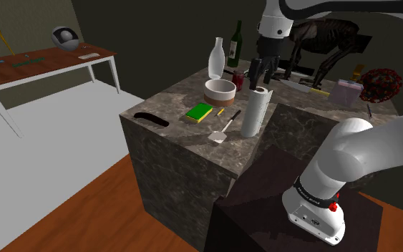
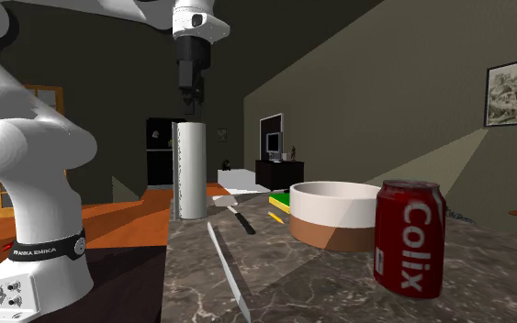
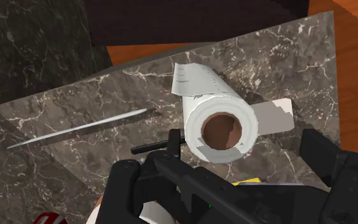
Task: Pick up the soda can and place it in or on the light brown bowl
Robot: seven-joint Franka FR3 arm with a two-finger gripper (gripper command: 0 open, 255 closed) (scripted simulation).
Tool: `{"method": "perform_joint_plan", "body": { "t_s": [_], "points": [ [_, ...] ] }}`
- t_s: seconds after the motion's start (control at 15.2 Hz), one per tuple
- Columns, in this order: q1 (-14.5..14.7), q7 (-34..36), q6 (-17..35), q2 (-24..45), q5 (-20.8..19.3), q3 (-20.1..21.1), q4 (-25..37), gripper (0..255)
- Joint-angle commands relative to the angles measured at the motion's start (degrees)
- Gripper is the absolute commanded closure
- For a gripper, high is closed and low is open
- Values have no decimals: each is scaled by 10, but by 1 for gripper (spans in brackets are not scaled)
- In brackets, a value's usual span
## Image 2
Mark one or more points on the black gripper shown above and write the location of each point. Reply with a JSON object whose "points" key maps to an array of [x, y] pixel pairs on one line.
{"points": [[192, 53]]}

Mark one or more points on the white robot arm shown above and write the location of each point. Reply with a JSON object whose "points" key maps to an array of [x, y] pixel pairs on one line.
{"points": [[38, 210]]}

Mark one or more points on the black refrigerator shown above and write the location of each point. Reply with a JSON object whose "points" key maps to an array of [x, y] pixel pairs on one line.
{"points": [[159, 152]]}

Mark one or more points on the white paper towel roll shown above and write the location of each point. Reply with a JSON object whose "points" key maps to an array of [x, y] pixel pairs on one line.
{"points": [[191, 174]]}

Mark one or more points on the white low block furniture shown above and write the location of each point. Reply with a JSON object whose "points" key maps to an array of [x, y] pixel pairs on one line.
{"points": [[238, 179]]}

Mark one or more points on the wooden framed glass door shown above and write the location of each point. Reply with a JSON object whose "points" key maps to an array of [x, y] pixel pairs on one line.
{"points": [[50, 96]]}

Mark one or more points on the black cabinet with monitor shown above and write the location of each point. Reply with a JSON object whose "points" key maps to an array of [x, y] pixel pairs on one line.
{"points": [[280, 174]]}

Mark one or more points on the green and yellow sponge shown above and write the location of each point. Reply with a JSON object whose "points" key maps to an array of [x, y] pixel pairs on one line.
{"points": [[280, 201]]}

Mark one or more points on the yellow pencil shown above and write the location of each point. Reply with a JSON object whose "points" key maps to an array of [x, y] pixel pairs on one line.
{"points": [[276, 218]]}

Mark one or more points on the white and brown bowl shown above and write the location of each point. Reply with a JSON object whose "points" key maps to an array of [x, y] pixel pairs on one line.
{"points": [[329, 214]]}

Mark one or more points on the red soda can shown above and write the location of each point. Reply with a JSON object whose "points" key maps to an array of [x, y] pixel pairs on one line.
{"points": [[408, 241]]}

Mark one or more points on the small dark wall picture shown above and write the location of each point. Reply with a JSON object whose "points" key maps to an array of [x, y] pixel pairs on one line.
{"points": [[222, 135]]}

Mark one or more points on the black framed wall panel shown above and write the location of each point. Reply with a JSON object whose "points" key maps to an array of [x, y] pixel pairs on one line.
{"points": [[270, 123]]}

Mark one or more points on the framed landscape wall picture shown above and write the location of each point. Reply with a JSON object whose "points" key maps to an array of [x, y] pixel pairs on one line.
{"points": [[515, 91]]}

